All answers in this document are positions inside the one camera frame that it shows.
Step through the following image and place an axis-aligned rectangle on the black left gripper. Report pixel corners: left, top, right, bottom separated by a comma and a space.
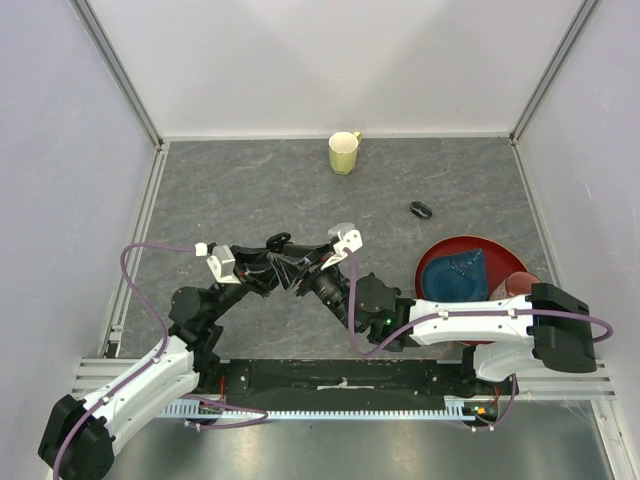
207, 243, 287, 322

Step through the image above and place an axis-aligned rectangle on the aluminium frame post left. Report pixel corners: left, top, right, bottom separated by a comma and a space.
69, 0, 164, 150

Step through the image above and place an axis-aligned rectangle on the blue leaf-shaped dish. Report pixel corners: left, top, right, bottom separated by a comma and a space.
420, 249, 489, 303

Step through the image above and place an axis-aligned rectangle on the white slotted cable duct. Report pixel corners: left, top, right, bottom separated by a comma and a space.
159, 392, 501, 420

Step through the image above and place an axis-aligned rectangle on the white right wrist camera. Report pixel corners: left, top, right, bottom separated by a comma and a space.
321, 222, 363, 271

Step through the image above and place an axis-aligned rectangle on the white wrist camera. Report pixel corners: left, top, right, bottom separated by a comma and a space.
194, 243, 241, 285
321, 222, 363, 271

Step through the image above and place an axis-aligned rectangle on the pale green mug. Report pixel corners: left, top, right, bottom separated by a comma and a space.
328, 132, 361, 175

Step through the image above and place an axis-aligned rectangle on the black case with gold line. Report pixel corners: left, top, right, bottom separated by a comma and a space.
266, 232, 291, 251

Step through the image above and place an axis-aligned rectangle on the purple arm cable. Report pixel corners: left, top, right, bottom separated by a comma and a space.
52, 241, 271, 479
347, 254, 615, 434

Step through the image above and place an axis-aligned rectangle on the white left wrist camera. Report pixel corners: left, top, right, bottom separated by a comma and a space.
194, 243, 241, 285

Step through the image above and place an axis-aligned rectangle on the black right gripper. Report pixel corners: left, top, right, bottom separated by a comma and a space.
268, 241, 360, 333

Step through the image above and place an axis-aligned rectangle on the aluminium frame post right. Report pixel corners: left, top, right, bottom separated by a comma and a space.
509, 0, 601, 146

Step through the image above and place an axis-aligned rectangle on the aluminium frame post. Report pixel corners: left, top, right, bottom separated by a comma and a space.
69, 0, 164, 150
509, 0, 601, 146

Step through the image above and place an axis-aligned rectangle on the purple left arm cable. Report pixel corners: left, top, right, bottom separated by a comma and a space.
52, 241, 271, 479

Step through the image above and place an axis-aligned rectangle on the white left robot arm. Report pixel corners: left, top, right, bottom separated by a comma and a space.
38, 235, 293, 479

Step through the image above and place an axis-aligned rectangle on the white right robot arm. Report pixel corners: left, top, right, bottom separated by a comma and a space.
282, 239, 597, 394

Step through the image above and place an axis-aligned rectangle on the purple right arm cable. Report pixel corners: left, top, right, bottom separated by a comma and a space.
347, 254, 615, 434

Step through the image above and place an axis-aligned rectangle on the red round plate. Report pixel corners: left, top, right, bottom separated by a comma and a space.
414, 234, 544, 347

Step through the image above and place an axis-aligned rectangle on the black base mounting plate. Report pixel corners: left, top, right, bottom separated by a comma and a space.
195, 359, 514, 412

